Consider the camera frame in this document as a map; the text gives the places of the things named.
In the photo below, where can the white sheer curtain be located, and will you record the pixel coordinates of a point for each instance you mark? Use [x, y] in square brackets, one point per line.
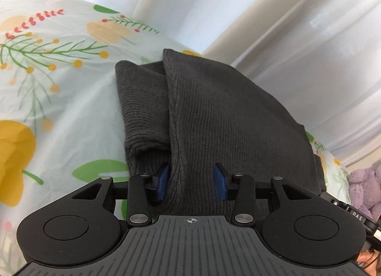
[319, 58]

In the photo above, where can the purple plush teddy bear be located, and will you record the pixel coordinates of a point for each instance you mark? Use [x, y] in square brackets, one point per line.
[364, 191]

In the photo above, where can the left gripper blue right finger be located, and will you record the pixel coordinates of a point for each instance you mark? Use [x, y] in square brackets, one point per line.
[240, 189]

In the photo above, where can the person's right hand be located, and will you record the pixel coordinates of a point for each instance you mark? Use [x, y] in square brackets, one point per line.
[369, 261]

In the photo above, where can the floral print bed sheet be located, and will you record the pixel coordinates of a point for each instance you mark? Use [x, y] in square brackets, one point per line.
[65, 176]

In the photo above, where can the dark grey ribbed knit sweater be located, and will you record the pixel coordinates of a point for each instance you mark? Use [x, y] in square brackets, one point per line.
[192, 113]

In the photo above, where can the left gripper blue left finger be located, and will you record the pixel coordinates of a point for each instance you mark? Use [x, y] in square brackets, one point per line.
[145, 192]

